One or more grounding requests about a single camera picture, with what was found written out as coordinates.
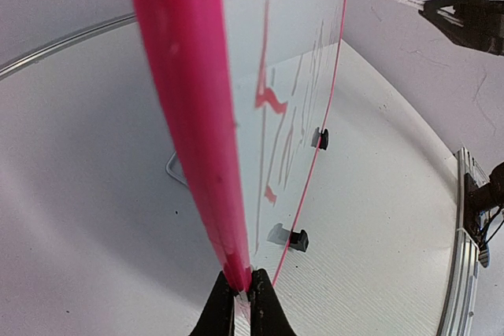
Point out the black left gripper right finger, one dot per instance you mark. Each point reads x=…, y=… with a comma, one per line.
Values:
x=267, y=317

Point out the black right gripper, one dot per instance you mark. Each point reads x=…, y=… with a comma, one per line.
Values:
x=490, y=41

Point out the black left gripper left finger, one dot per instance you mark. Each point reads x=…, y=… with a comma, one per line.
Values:
x=218, y=315

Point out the pink framed whiteboard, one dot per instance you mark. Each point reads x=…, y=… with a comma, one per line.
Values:
x=245, y=87

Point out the black left whiteboard stand foot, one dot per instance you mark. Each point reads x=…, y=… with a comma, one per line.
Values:
x=299, y=241

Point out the black whiteboard stand foot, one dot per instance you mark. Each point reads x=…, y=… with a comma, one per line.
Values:
x=323, y=139
x=299, y=241

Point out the black right whiteboard stand foot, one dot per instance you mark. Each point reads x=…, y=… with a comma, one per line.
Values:
x=323, y=139

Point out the metal wire whiteboard stand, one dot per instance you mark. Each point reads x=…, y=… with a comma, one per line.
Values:
x=172, y=170

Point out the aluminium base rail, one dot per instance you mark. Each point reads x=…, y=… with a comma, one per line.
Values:
x=457, y=313

